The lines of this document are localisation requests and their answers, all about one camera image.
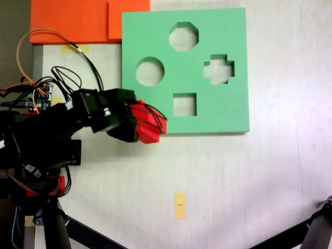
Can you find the red base clamp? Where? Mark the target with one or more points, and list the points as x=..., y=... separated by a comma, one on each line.
x=59, y=185

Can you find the yellow tape strip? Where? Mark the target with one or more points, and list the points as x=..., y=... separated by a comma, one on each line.
x=75, y=48

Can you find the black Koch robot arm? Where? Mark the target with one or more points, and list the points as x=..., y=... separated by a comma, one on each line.
x=39, y=135

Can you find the notched black tripod leg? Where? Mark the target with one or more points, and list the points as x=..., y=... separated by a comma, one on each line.
x=323, y=220

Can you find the red cross columnar block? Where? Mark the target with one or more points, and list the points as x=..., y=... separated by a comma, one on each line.
x=146, y=129

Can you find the green shape hole board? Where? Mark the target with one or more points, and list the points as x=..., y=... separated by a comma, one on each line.
x=186, y=124

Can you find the small orange foam block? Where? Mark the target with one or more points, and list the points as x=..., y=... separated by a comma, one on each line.
x=129, y=18

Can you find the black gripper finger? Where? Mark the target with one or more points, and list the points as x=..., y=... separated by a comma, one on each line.
x=127, y=96
x=124, y=135

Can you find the yellow tape marker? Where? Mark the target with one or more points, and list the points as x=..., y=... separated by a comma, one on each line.
x=180, y=206

